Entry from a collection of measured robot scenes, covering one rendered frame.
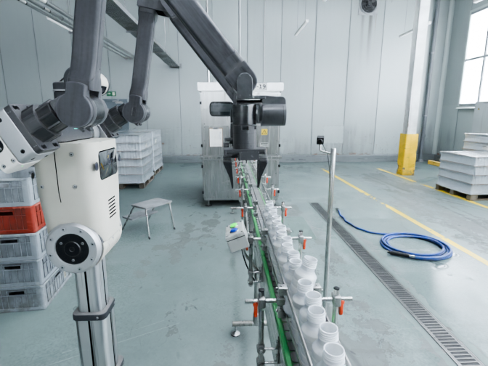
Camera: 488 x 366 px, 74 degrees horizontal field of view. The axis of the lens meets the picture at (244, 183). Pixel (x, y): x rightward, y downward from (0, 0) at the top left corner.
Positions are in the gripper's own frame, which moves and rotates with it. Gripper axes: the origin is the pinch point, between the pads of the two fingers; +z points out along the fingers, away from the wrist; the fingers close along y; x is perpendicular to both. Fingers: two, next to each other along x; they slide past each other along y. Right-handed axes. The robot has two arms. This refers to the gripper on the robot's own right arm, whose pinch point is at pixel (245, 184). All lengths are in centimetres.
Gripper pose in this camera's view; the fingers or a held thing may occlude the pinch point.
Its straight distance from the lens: 80.9
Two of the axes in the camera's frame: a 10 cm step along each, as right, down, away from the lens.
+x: -0.5, -2.0, 9.8
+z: 0.2, 9.8, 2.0
